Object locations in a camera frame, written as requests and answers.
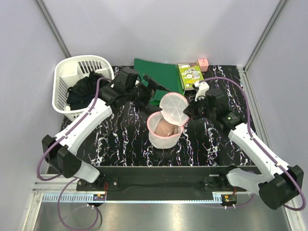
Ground green book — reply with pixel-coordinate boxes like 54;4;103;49
178;63;204;91

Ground beige pink bra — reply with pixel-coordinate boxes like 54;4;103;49
154;118;179;137

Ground green folder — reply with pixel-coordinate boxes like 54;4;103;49
134;58;184;95

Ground white plastic laundry basket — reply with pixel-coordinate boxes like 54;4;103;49
51;55;116;122

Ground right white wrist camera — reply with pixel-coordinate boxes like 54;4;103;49
193;80;209;102

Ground white mesh laundry bag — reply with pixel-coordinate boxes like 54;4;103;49
147;92;189;149

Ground black clothes in basket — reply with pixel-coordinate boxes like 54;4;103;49
66;71;110;111

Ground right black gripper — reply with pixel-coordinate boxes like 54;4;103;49
183;94;216;121

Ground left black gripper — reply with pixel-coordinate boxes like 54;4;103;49
126;75;169;115

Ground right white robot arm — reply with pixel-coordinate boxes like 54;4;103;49
185;86;307;211

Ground black marbled table mat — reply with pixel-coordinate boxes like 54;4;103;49
49;64;267;167

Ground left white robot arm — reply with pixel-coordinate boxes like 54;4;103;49
37;68;170;191

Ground pink small box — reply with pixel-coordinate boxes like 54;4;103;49
198;58;209;72

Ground black mounting base plate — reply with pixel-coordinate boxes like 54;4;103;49
77;167;241;203

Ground white cable duct rail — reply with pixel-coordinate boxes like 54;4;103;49
42;193;106;203

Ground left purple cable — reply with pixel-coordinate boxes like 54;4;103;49
36;77;114;229

